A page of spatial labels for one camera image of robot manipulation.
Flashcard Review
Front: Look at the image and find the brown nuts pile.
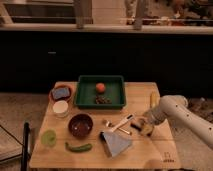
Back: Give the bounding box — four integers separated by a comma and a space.
95, 96, 111, 104

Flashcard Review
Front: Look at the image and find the light green cup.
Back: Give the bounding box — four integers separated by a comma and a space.
41, 130, 56, 147

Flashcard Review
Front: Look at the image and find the dark purple bowl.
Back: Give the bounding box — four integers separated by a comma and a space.
68, 113, 93, 139

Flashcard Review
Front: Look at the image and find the blue sponge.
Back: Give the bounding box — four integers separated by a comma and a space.
51, 87, 70, 100

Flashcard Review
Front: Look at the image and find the yellow banana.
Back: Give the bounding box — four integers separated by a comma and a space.
150, 92, 158, 108

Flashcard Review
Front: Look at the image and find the green cucumber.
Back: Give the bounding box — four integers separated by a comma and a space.
65, 142, 93, 153

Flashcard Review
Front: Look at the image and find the white handled utensil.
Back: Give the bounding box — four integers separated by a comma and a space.
110, 114, 134, 132

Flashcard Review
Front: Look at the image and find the orange ball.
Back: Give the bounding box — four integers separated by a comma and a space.
96, 83, 106, 93

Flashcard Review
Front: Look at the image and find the orange-rimmed plate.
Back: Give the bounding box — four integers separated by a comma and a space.
49, 85, 72, 102

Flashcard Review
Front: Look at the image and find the white cup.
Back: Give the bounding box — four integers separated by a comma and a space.
52, 100, 68, 118

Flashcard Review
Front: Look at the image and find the blue grey folded cloth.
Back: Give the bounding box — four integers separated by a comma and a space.
99, 131, 132, 157

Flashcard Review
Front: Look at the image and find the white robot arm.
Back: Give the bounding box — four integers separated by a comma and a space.
142, 95, 213, 150

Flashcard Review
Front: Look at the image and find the green plastic tray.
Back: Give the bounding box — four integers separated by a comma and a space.
74, 75, 126, 109

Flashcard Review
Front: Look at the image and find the black chair frame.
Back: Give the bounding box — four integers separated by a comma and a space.
0, 122, 31, 171

